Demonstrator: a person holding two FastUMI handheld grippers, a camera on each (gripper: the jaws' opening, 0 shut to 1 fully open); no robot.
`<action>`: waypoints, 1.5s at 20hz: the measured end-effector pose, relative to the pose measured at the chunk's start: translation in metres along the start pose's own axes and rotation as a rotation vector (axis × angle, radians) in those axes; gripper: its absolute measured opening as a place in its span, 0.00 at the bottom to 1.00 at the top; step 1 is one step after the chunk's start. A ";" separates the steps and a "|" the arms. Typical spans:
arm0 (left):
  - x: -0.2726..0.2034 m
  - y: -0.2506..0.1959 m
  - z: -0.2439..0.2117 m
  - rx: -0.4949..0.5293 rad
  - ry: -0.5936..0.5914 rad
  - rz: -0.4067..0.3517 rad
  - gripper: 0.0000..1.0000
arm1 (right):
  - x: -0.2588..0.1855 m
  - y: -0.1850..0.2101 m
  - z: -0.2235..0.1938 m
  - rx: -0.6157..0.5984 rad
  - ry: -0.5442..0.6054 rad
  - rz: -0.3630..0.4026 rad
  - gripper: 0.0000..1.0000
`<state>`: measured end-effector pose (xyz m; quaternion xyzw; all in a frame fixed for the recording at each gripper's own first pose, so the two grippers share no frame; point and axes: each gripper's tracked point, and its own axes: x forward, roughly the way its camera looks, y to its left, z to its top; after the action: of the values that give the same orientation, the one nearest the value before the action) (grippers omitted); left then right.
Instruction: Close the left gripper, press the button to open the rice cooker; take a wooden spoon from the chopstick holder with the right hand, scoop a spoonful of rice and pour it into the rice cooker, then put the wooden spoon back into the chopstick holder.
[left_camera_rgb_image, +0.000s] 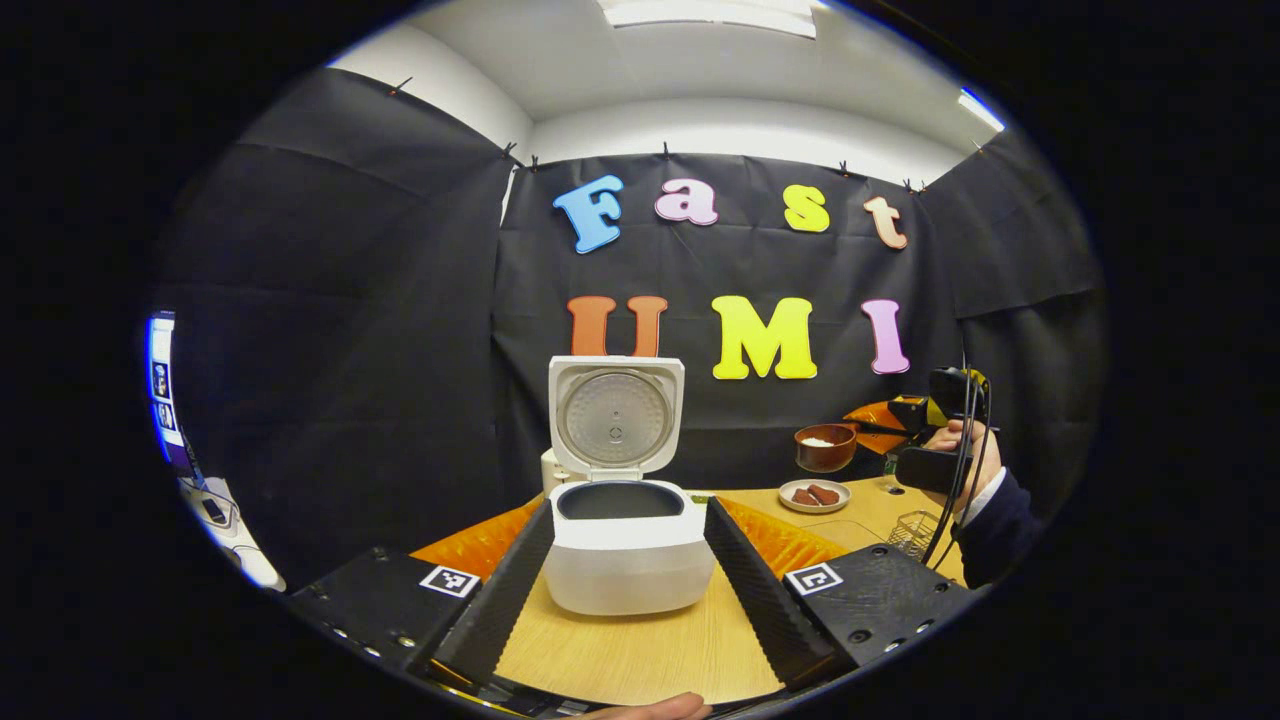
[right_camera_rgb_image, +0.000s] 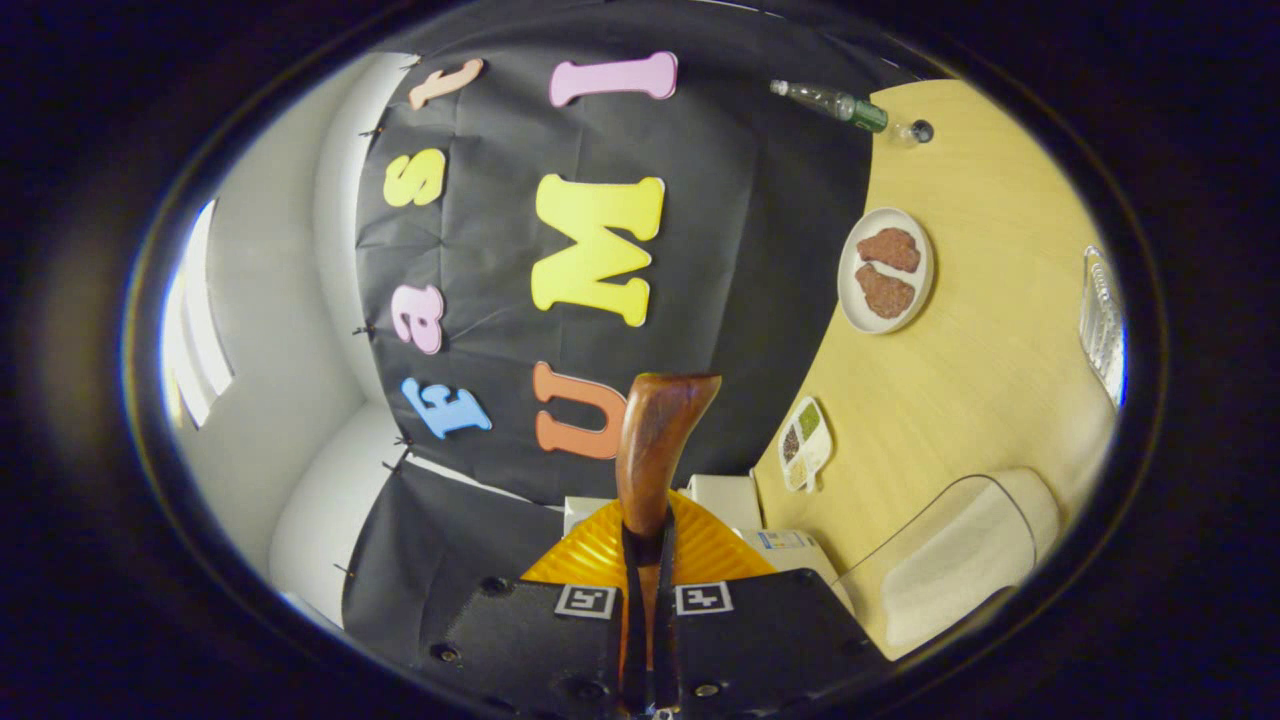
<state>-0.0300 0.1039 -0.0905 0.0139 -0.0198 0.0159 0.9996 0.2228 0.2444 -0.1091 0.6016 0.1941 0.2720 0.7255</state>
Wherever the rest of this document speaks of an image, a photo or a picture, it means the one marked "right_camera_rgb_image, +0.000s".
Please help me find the small white divided dish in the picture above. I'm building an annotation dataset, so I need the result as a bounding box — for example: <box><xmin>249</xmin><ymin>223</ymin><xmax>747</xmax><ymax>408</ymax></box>
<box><xmin>778</xmin><ymin>396</ymin><xmax>834</xmax><ymax>494</ymax></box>

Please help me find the white round plate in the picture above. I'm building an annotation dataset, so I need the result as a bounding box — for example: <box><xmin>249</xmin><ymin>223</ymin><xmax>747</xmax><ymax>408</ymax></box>
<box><xmin>838</xmin><ymin>207</ymin><xmax>936</xmax><ymax>335</ymax></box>

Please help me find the clear plastic water bottle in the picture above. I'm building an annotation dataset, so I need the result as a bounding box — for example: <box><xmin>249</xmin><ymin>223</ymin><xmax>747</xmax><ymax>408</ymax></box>
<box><xmin>768</xmin><ymin>78</ymin><xmax>913</xmax><ymax>149</ymax></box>

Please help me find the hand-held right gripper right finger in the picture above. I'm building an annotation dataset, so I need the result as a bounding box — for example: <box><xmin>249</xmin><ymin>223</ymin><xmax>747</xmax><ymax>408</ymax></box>
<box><xmin>655</xmin><ymin>493</ymin><xmax>893</xmax><ymax>715</ymax></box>

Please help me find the clear chopstick holder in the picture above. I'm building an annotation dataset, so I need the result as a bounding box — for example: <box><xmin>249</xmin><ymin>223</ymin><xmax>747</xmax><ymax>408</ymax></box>
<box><xmin>1078</xmin><ymin>245</ymin><xmax>1129</xmax><ymax>411</ymax></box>

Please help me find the clear container of white rice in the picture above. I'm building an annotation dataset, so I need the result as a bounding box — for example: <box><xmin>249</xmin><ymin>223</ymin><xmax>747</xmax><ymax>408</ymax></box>
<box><xmin>832</xmin><ymin>466</ymin><xmax>1063</xmax><ymax>661</ymax></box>

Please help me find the long ceiling light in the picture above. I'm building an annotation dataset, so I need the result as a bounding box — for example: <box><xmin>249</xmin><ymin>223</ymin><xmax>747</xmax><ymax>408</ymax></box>
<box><xmin>160</xmin><ymin>198</ymin><xmax>236</xmax><ymax>431</ymax></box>

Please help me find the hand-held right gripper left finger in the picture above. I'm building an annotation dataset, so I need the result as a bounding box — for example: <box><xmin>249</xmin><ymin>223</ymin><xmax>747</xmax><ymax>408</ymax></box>
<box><xmin>430</xmin><ymin>498</ymin><xmax>648</xmax><ymax>716</ymax></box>

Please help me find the white rice cooker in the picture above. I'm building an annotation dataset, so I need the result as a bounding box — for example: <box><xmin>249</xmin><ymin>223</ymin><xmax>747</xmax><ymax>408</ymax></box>
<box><xmin>565</xmin><ymin>497</ymin><xmax>853</xmax><ymax>613</ymax></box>

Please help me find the black backdrop cloth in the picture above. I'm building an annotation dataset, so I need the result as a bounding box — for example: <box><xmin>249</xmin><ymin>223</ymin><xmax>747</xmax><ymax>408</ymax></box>
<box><xmin>340</xmin><ymin>0</ymin><xmax>926</xmax><ymax>661</ymax></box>

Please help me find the brown wooden spoon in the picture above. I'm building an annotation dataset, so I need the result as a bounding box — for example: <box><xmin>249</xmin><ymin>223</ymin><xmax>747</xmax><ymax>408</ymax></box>
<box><xmin>615</xmin><ymin>372</ymin><xmax>723</xmax><ymax>701</ymax></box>

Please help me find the brown meat piece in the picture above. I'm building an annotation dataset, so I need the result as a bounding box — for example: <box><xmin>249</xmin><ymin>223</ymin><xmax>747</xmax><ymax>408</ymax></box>
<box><xmin>855</xmin><ymin>262</ymin><xmax>918</xmax><ymax>321</ymax></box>
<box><xmin>856</xmin><ymin>227</ymin><xmax>922</xmax><ymax>274</ymax></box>

